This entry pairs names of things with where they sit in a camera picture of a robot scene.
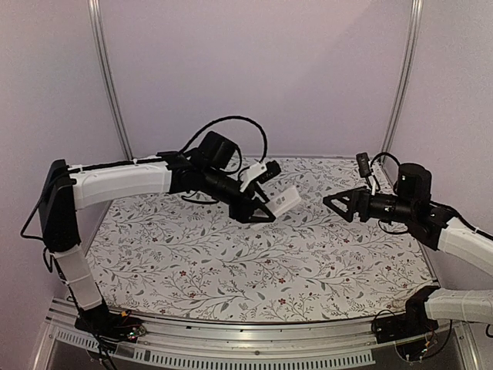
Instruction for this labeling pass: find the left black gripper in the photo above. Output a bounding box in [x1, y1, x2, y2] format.
[202, 167, 277, 225]

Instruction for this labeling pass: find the white remote control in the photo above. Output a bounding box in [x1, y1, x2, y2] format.
[250, 185, 301, 230]

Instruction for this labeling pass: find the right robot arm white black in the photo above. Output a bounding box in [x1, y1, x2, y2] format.
[323, 162, 492, 336]

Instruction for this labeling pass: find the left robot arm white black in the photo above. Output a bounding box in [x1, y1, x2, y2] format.
[32, 118, 280, 335]

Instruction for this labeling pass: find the floral patterned table mat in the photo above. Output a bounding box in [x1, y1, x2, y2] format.
[86, 158, 435, 322]

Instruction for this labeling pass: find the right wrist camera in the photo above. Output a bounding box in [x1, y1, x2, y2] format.
[356, 152, 381, 194]

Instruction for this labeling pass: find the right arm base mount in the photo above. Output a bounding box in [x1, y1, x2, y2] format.
[371, 314, 439, 344]

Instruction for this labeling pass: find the front aluminium rail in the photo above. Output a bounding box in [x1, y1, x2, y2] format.
[32, 298, 482, 369]

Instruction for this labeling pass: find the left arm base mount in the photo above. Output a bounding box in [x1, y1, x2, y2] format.
[75, 310, 146, 342]

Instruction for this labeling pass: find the right aluminium frame post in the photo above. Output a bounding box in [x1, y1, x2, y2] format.
[380, 0, 424, 152]

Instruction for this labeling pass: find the aluminium frame post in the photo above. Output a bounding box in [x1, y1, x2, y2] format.
[87, 0, 133, 160]
[380, 0, 424, 152]

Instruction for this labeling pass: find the left aluminium frame post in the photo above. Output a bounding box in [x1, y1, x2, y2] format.
[87, 0, 133, 160]

